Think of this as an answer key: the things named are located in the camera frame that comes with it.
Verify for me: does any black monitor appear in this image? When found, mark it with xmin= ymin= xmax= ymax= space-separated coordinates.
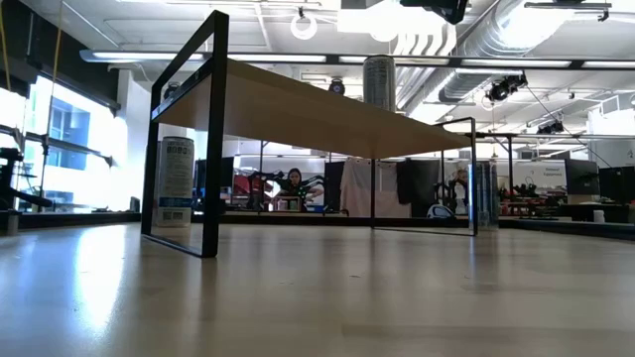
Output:
xmin=193 ymin=157 xmax=236 ymax=192
xmin=598 ymin=166 xmax=635 ymax=205
xmin=564 ymin=158 xmax=601 ymax=196

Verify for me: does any black ceiling camera with cable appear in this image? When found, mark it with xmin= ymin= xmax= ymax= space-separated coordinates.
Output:
xmin=485 ymin=72 xmax=530 ymax=104

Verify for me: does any long ceiling light bar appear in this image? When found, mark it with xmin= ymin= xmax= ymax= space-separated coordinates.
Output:
xmin=78 ymin=48 xmax=635 ymax=70

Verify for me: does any white beverage can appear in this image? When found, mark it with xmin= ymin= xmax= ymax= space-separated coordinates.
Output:
xmin=362 ymin=55 xmax=397 ymax=113

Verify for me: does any seated person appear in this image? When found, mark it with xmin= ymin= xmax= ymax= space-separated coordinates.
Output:
xmin=272 ymin=167 xmax=326 ymax=212

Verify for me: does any narrow black cloth panel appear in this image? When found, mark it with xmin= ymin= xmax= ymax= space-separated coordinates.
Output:
xmin=323 ymin=161 xmax=346 ymax=212

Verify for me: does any white banner with text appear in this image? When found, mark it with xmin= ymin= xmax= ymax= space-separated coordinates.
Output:
xmin=515 ymin=161 xmax=567 ymax=192

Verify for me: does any wide black hanging cloth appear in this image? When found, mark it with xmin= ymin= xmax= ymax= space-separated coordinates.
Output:
xmin=396 ymin=158 xmax=444 ymax=205

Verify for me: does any silver beverage can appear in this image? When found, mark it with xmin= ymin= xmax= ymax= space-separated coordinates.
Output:
xmin=467 ymin=159 xmax=500 ymax=232

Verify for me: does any red and black equipment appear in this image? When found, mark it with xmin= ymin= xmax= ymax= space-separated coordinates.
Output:
xmin=231 ymin=171 xmax=279 ymax=212

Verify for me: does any silver ventilation duct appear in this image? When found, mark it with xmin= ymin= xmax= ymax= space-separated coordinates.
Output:
xmin=439 ymin=0 xmax=596 ymax=104

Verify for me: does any grey block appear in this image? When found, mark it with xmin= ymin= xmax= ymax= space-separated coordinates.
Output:
xmin=0 ymin=210 xmax=20 ymax=237

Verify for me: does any white can with blue band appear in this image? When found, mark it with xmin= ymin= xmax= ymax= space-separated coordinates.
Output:
xmin=157 ymin=136 xmax=195 ymax=228

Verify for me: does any white ring light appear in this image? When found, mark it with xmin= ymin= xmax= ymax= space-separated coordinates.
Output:
xmin=290 ymin=12 xmax=319 ymax=42

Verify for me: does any black articulated equipment stand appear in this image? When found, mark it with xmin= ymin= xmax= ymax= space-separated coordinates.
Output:
xmin=0 ymin=147 xmax=55 ymax=212

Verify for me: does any white hanging cloth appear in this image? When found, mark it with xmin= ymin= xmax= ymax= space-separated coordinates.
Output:
xmin=340 ymin=157 xmax=413 ymax=219

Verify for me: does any yellow hanging cable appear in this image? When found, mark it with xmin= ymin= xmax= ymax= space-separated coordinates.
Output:
xmin=45 ymin=0 xmax=64 ymax=150
xmin=0 ymin=0 xmax=13 ymax=93

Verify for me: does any black window beam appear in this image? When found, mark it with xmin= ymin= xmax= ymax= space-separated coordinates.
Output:
xmin=23 ymin=130 xmax=118 ymax=169

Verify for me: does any wooden shelf with black frame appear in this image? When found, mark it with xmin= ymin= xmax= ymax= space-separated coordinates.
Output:
xmin=140 ymin=9 xmax=480 ymax=260

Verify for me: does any white and blue helmet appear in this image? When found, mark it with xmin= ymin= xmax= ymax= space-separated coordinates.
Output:
xmin=426 ymin=202 xmax=457 ymax=221

